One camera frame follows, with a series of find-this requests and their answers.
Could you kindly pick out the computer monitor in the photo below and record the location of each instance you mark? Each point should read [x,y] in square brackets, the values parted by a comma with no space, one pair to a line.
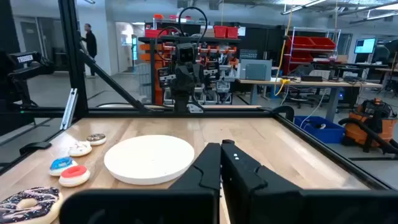
[365,45]

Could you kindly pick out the silver metal bracket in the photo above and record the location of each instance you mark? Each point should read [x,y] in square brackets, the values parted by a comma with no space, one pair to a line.
[69,109]

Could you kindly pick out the left arm wrist camera box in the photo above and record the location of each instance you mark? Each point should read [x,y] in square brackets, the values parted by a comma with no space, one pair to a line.
[186,52]

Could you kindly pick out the black Trossen-labelled robot arm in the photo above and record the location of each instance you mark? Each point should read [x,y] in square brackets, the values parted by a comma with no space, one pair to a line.
[21,68]

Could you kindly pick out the black aluminium table frame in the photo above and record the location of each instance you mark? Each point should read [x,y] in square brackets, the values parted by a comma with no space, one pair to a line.
[73,62]

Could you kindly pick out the person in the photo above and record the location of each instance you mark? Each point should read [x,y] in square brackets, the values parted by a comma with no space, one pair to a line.
[90,46]

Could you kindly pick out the large red storage bin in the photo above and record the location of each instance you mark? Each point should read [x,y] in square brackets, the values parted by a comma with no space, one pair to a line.
[323,43]
[300,42]

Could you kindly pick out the small chocolate frosted donut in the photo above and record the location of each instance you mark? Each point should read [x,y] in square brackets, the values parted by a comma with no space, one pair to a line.
[96,139]

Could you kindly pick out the small blue sprinkled donut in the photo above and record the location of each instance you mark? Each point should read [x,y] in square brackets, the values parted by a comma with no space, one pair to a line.
[62,165]

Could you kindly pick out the small red storage bin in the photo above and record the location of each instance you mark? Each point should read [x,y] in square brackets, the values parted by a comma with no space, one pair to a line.
[232,32]
[220,32]

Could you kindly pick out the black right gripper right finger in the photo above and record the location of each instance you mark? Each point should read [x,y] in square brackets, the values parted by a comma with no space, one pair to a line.
[267,202]

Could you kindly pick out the long wooden workbench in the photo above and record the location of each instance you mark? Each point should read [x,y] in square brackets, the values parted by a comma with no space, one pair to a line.
[311,84]

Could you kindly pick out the white round plate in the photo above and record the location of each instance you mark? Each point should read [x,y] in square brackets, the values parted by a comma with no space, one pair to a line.
[149,158]

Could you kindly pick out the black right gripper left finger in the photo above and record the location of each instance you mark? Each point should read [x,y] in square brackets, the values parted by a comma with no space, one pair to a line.
[192,202]

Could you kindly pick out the small white frosted donut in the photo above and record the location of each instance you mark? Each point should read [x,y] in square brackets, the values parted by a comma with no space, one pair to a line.
[80,148]

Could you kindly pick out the orange shop vacuum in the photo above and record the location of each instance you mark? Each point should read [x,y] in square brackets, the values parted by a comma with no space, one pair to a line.
[370,124]

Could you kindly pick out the grey box device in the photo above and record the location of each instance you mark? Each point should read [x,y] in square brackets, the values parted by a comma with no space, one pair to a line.
[255,70]

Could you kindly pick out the blue plastic bin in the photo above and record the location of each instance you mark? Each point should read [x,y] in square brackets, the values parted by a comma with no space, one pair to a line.
[320,130]

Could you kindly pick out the black office chair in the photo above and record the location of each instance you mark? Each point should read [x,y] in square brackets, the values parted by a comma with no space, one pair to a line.
[300,93]

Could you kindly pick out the small red frosted donut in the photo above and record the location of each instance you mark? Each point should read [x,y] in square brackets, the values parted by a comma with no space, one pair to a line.
[74,175]

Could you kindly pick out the large chocolate sprinkled donut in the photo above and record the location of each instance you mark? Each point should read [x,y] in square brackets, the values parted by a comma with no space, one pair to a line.
[31,203]

